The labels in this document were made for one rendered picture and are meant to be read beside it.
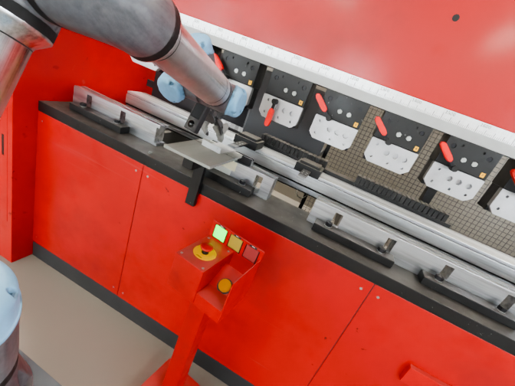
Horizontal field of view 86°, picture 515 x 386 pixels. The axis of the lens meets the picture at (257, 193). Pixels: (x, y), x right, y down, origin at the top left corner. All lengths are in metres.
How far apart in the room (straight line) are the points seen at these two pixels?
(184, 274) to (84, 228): 0.84
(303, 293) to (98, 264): 1.02
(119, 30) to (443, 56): 0.86
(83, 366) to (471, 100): 1.71
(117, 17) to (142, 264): 1.16
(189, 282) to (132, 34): 0.64
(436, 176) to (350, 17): 0.56
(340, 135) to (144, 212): 0.85
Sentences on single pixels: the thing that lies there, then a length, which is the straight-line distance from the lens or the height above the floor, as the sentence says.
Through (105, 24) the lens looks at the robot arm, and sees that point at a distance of 0.41.
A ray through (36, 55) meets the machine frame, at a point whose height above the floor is 1.06.
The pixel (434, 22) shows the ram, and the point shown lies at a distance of 1.04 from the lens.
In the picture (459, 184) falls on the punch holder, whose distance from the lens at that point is 1.06.
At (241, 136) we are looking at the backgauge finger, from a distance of 1.34.
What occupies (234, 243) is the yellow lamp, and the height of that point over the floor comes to 0.81.
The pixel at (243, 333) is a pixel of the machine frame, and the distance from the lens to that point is 1.32.
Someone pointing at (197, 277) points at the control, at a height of 0.75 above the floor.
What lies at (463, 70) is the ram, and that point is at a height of 1.51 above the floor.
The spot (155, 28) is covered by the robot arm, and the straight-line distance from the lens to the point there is 0.42.
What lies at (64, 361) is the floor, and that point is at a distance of 1.57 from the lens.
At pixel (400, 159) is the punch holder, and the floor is 1.22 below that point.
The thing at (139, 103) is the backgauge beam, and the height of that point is 0.95.
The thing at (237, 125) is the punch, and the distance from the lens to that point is 1.14.
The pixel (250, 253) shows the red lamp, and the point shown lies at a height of 0.81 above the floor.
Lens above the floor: 1.30
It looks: 22 degrees down
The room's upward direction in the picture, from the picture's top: 21 degrees clockwise
